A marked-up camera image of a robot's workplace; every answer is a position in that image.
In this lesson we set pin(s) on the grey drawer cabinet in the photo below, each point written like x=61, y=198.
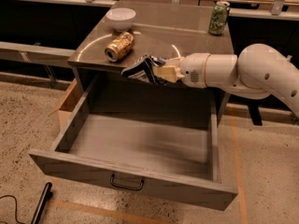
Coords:
x=161, y=30

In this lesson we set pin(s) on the black drawer handle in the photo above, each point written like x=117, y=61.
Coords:
x=117, y=183

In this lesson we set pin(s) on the open grey top drawer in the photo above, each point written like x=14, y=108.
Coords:
x=177, y=163

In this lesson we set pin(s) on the grey metal rail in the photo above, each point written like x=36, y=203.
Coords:
x=35, y=54

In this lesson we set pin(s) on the green soda can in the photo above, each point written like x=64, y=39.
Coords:
x=219, y=16

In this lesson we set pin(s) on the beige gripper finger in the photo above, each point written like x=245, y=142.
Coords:
x=169, y=73
x=174, y=61

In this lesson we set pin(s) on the gold soda can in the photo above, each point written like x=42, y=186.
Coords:
x=120, y=47

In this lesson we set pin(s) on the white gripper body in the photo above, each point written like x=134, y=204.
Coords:
x=192, y=69

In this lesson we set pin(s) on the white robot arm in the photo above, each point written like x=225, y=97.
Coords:
x=256, y=73

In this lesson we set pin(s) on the white bowl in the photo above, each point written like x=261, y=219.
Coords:
x=120, y=19

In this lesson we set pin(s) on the blue chip bag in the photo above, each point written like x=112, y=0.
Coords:
x=142, y=70

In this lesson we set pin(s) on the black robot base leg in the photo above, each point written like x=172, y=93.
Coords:
x=45, y=196

